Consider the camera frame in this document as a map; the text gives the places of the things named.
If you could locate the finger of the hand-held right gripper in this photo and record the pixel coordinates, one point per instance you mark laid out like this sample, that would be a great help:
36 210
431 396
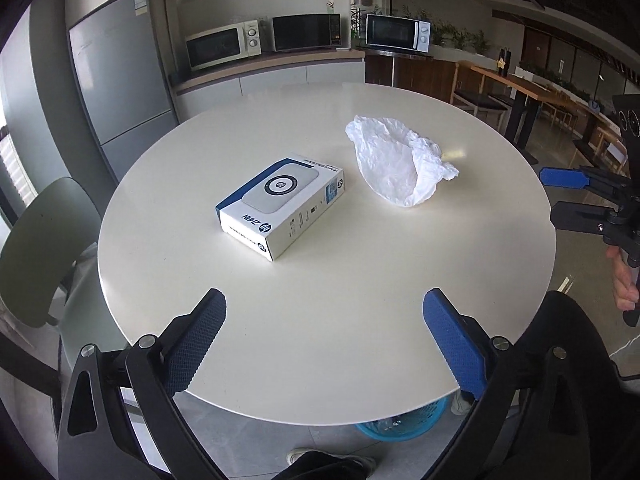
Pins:
560 176
575 215

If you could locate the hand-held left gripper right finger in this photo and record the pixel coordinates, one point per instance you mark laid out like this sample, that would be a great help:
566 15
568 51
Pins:
452 345

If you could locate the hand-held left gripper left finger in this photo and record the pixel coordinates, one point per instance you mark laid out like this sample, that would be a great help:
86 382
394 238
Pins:
195 345

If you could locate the blue plastic basket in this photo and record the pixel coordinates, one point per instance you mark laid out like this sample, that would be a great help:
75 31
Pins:
400 427

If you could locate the person's right hand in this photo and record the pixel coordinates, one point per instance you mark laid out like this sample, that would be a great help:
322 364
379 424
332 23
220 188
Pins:
620 285

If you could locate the white shoe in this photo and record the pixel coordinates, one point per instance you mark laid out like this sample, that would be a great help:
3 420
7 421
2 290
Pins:
461 404
325 459

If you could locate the long wooden table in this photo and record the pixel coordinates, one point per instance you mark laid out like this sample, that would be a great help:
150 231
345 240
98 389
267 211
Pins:
580 110

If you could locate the wooden table with black legs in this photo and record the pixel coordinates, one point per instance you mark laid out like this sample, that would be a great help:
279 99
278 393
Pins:
505 80

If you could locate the wooden chair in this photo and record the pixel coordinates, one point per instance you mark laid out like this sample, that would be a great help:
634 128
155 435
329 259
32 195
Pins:
475 100

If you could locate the white plastic bag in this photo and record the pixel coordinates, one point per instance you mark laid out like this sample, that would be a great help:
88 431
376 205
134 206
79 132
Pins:
390 160

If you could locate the row of green plants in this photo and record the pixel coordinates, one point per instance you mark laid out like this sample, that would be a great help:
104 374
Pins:
460 37

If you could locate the white and blue cardboard box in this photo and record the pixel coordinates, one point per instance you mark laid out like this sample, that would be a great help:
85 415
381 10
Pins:
280 195

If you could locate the brown wooden cabinet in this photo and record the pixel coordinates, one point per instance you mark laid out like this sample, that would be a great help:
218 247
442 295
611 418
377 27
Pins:
415 77

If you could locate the grey green chair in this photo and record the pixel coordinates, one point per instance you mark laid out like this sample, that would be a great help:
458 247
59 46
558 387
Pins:
40 250

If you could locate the white microwave with black door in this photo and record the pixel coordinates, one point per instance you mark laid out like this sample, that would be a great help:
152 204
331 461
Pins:
395 32

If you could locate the green potted plant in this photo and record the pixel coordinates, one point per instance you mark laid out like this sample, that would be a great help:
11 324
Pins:
362 20

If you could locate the black framed window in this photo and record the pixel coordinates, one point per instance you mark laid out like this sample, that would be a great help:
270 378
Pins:
7 160

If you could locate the silver refrigerator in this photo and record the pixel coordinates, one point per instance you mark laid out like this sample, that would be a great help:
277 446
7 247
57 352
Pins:
120 75

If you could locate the white kitchen counter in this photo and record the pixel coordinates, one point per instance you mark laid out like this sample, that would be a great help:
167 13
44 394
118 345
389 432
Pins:
270 75

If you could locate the white microwave with dials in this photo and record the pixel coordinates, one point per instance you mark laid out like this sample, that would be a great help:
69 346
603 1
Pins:
220 45

